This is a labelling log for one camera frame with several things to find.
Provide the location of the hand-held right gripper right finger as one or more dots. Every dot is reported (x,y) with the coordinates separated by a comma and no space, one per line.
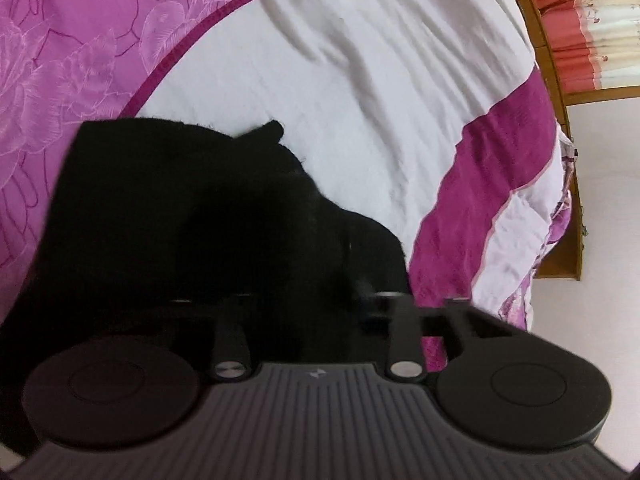
(406,335)

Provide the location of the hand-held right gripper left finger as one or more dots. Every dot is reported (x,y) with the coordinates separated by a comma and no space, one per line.
(230,340)

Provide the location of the black cloth garment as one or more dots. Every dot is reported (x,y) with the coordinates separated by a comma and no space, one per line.
(175,210)

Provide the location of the pink purple floral blanket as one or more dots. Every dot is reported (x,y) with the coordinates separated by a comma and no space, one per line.
(325,85)

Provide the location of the white and red curtain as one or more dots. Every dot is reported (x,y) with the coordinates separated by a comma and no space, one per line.
(595,20)

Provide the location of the wooden bed frame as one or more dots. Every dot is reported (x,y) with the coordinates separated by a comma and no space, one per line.
(555,85)

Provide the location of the wooden window frame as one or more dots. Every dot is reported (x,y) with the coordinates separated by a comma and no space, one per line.
(605,96)

